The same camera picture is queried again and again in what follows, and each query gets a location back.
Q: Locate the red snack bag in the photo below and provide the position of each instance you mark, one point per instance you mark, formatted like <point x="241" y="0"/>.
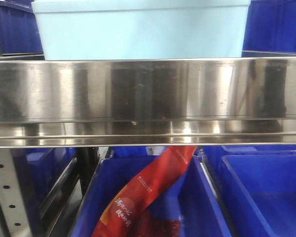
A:
<point x="142" y="190"/>

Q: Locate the blue bin with bag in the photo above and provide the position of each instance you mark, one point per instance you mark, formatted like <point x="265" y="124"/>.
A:
<point x="188" y="209"/>

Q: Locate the blue bin right lower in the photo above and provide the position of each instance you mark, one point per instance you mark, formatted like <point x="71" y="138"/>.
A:
<point x="260" y="194"/>

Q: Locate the perforated steel shelf post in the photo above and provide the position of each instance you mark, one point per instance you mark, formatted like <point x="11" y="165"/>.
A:
<point x="11" y="200"/>

